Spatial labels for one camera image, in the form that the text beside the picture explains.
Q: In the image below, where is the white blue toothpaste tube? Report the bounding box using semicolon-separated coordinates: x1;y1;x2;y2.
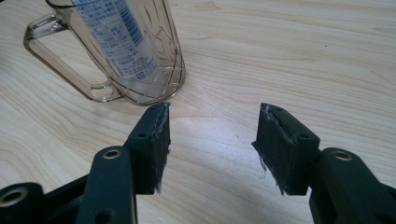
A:
70;0;166;94

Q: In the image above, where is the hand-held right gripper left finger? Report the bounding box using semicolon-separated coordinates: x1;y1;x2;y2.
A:
123;101;172;196

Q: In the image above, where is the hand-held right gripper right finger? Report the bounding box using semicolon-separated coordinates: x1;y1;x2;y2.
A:
250;102;321;197

